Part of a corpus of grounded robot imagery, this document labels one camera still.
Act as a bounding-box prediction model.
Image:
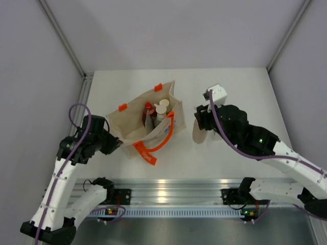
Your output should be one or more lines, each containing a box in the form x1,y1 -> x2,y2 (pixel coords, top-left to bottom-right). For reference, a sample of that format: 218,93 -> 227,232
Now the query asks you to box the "cream canvas tote bag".
106,81 -> 186,165

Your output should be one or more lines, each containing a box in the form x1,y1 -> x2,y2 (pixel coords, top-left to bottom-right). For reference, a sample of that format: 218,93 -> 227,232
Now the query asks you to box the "beige pump bottle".
192,119 -> 207,144

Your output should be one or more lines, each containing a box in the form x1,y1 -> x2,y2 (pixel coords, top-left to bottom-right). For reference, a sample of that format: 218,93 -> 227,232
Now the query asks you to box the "red dish soap bottle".
142,102 -> 157,125

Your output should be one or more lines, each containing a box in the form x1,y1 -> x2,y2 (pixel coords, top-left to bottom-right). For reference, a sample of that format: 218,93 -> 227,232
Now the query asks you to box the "grey-green pump bottle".
153,105 -> 167,127

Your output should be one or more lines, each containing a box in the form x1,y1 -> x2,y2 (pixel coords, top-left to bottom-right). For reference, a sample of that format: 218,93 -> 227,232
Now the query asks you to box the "pale green bottle beige cap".
159,99 -> 170,108

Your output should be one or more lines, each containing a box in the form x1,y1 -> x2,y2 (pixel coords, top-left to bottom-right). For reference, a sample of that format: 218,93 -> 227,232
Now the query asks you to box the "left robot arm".
20,115 -> 122,244

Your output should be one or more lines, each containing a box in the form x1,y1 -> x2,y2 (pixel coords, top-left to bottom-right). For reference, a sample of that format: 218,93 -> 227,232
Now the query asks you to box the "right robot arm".
194,105 -> 326,220

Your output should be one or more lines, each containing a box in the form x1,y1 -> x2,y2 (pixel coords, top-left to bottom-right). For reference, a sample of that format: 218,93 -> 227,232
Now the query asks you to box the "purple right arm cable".
208,89 -> 327,220

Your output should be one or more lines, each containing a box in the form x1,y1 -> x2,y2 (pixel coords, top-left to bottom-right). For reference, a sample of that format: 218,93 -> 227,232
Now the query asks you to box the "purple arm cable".
208,89 -> 327,220
34,103 -> 92,245

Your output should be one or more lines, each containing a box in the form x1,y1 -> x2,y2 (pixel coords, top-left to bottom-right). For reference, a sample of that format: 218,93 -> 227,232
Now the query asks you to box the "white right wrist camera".
203,84 -> 227,112

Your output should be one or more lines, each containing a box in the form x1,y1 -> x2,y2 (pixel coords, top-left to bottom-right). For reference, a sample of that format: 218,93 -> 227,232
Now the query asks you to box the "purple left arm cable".
34,103 -> 92,245

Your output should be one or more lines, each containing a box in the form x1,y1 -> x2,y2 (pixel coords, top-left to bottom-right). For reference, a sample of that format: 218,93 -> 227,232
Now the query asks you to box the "aluminium rail base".
59,179 -> 303,223

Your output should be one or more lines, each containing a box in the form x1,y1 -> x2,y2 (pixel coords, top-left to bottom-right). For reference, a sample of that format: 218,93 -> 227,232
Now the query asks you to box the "right aluminium frame post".
266,0 -> 314,73

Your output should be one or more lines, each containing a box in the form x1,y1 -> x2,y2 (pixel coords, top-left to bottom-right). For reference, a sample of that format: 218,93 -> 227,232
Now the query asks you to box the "aluminium frame post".
36,0 -> 85,77
266,0 -> 314,73

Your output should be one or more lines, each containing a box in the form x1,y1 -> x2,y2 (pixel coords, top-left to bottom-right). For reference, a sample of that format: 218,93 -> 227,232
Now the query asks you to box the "left aluminium frame post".
36,0 -> 85,77

